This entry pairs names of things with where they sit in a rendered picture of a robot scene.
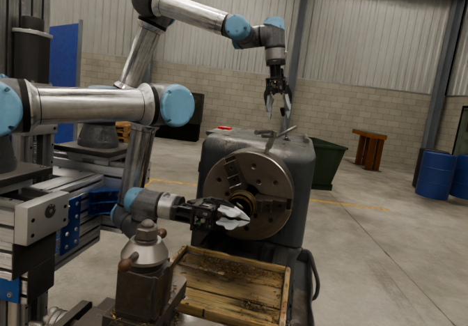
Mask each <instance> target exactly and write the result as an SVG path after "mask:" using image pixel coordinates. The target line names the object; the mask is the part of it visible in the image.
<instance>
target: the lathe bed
mask: <svg viewBox="0 0 468 326"><path fill-rule="evenodd" d="M234 239H235V238H232V237H231V236H229V235H226V234H224V236H223V238H222V239H217V238H216V235H215V232H214V231H213V232H212V233H211V234H210V235H206V236H205V238H204V239H203V240H202V242H201V243H200V244H199V246H197V247H201V248H204V249H210V250H214V251H220V252H223V253H226V254H230V255H234V256H240V257H245V258H250V259H254V260H257V261H264V262H266V263H273V264H277V265H282V266H285V267H286V264H287V257H288V247H287V246H283V245H279V244H276V247H275V250H274V251H272V250H269V249H268V248H267V246H266V244H265V242H264V243H263V245H262V246H261V247H260V248H259V247H257V250H256V253H254V254H249V253H246V252H242V251H236V250H234V249H233V245H234Z"/></svg>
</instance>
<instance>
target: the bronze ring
mask: <svg viewBox="0 0 468 326"><path fill-rule="evenodd" d="M228 201H229V202H230V203H232V204H233V205H234V206H236V207H237V208H239V207H238V205H237V203H236V202H240V203H243V204H244V205H245V206H246V208H247V209H241V208H239V209H240V210H241V211H242V212H244V213H245V214H246V215H247V216H248V217H250V216H252V215H253V214H254V213H255V211H256V207H257V203H256V199H255V197H254V196H253V194H252V193H250V192H248V191H246V190H238V191H235V192H233V193H232V194H231V195H230V197H229V199H228Z"/></svg>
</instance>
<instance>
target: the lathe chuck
mask: <svg viewBox="0 0 468 326"><path fill-rule="evenodd" d="M263 153H264V151H263V150H258V149H251V148H249V149H242V150H237V151H235V152H233V153H231V154H229V155H227V156H225V157H224V158H222V159H221V160H219V161H218V162H217V163H216V164H215V165H214V166H213V167H212V168H211V170H210V172H209V173H208V175H207V177H206V179H205V183H204V187H203V198H205V197H209V196H212V197H215V198H222V199H225V200H227V201H228V199H229V197H230V195H231V191H230V187H231V186H230V184H229V181H228V179H227V178H228V174H227V172H226V170H225V168H224V164H225V163H226V160H225V159H226V158H227V157H230V156H232V155H235V157H236V160H237V162H238V164H239V166H240V169H241V171H242V174H243V176H244V179H245V180H246V182H247V184H248V185H252V186H254V187H255V188H256V189H257V190H258V192H259V194H264V195H269V196H277V197H282V198H287V199H291V204H290V209H289V210H286V212H285V213H283V212H275V211H271V212H263V211H261V213H259V212H255V213H254V214H253V215H252V216H250V222H249V223H248V224H246V225H244V226H239V227H236V228H234V229H233V230H228V232H227V233H226V235H229V236H231V237H232V238H235V239H238V240H244V241H257V240H263V239H265V238H268V237H270V236H272V235H274V234H275V233H277V232H278V231H279V230H281V229H282V227H283V226H284V225H285V224H286V222H287V221H288V219H289V217H290V214H291V212H292V208H293V201H294V185H293V180H292V178H291V175H290V173H289V171H288V170H287V168H286V167H285V165H284V164H283V163H282V162H281V161H280V160H279V159H278V158H276V157H275V156H273V155H272V154H270V153H268V155H269V156H268V155H265V154H263Z"/></svg>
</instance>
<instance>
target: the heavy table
mask: <svg viewBox="0 0 468 326"><path fill-rule="evenodd" d="M352 133H355V134H359V135H360V137H359V144H358V148H357V155H356V159H355V163H354V162H353V164H356V165H362V166H365V168H362V169H364V170H367V171H378V172H381V171H379V167H380V160H381V156H382V150H383V146H384V140H387V135H383V134H378V133H374V132H369V131H365V130H356V129H352ZM365 142H366V143H365ZM376 143H377V144H376ZM364 145H365V147H364ZM375 147H376V148H375ZM363 153H364V154H363ZM374 154H375V155H374ZM373 158H374V159H373ZM361 160H362V161H361Z"/></svg>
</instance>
